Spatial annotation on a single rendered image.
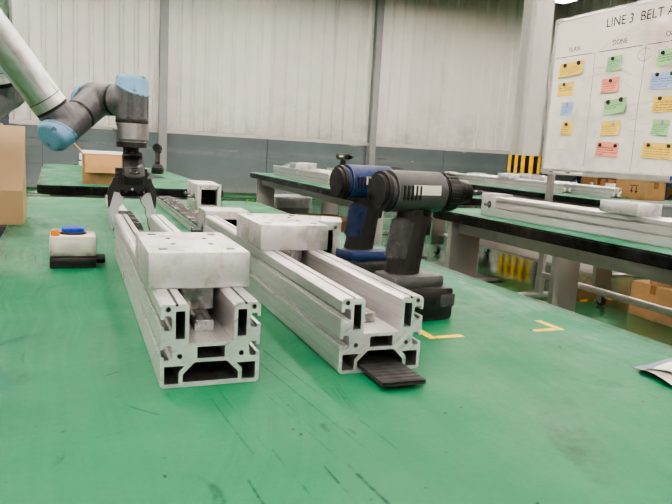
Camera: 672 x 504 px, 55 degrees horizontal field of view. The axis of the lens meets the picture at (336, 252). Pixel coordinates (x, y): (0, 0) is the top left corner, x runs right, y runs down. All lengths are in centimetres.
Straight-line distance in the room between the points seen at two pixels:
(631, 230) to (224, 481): 201
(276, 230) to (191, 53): 1172
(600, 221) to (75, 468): 212
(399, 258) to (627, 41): 343
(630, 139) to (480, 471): 367
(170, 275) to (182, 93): 1187
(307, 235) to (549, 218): 172
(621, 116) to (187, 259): 367
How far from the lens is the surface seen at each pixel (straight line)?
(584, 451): 62
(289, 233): 101
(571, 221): 256
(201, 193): 242
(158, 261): 72
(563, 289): 355
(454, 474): 54
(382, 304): 78
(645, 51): 417
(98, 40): 1249
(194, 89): 1262
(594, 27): 449
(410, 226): 95
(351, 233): 116
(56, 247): 129
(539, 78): 939
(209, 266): 72
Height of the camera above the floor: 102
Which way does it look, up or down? 9 degrees down
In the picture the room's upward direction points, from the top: 3 degrees clockwise
